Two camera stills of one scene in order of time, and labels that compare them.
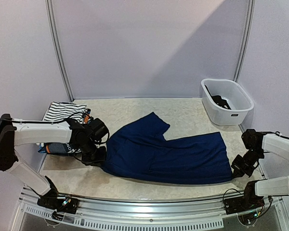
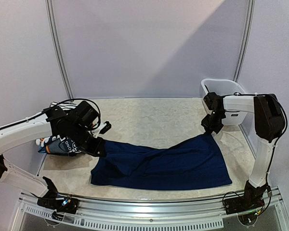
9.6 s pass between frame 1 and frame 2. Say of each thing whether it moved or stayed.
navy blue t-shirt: moved
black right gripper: moved
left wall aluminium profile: stayed
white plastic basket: stayed
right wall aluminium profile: stayed
